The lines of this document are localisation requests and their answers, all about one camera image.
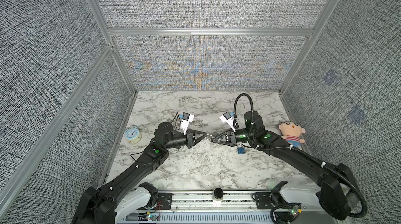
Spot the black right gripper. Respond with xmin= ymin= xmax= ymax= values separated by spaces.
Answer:
xmin=212 ymin=128 xmax=256 ymax=148

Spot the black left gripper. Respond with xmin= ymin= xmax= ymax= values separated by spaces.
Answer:
xmin=164 ymin=129 xmax=206 ymax=151

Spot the blue padlock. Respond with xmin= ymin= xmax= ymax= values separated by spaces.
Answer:
xmin=237 ymin=144 xmax=245 ymax=155

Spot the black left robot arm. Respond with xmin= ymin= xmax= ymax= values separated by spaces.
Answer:
xmin=72 ymin=122 xmax=208 ymax=224

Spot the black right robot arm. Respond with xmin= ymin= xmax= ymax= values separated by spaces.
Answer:
xmin=212 ymin=111 xmax=368 ymax=220

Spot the small blue alarm clock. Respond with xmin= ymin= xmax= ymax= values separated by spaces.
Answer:
xmin=124 ymin=127 xmax=142 ymax=145

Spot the pink plush doll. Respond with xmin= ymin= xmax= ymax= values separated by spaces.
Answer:
xmin=278 ymin=122 xmax=306 ymax=149

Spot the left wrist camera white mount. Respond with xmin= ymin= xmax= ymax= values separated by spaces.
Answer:
xmin=180 ymin=112 xmax=194 ymax=135

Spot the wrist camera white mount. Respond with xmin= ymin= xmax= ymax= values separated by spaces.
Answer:
xmin=180 ymin=112 xmax=194 ymax=135
xmin=219 ymin=112 xmax=236 ymax=132

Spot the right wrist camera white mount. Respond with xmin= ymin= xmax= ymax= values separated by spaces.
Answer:
xmin=219 ymin=112 xmax=236 ymax=132

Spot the black knob on rail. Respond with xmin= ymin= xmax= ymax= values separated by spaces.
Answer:
xmin=213 ymin=187 xmax=224 ymax=202

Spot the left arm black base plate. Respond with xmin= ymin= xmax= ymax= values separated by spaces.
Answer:
xmin=135 ymin=192 xmax=173 ymax=211

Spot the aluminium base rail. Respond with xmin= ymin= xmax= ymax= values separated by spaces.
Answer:
xmin=116 ymin=190 xmax=339 ymax=224

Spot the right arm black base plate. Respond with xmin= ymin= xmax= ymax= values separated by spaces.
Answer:
xmin=252 ymin=192 xmax=301 ymax=210

